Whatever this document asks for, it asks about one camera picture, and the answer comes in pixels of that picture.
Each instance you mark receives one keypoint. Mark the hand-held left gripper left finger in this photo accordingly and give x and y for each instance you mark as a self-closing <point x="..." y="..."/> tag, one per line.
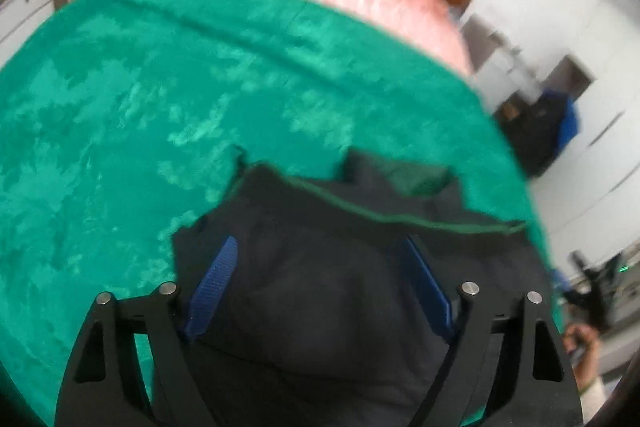
<point x="215" y="287"/>

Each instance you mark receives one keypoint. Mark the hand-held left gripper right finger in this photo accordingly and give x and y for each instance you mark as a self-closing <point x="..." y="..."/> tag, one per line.
<point x="425" y="292"/>

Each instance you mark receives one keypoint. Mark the black puffer jacket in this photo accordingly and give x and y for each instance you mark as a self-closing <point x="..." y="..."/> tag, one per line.
<point x="325" y="307"/>

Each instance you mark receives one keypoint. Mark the person's right hand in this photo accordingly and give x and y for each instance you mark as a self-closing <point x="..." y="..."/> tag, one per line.
<point x="587" y="357"/>

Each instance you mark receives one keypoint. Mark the blue garment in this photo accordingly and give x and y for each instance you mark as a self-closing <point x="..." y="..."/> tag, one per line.
<point x="567" y="117"/>

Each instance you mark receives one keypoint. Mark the white wardrobe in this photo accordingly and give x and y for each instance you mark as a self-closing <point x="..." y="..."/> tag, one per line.
<point x="605" y="107"/>

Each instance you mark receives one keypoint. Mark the green blanket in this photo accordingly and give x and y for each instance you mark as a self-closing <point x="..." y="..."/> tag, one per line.
<point x="125" y="107"/>

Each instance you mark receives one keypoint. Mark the white desk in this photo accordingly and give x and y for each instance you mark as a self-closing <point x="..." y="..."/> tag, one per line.
<point x="500" y="57"/>

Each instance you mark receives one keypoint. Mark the white drawer cabinet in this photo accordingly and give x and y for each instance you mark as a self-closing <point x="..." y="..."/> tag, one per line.
<point x="25" y="17"/>

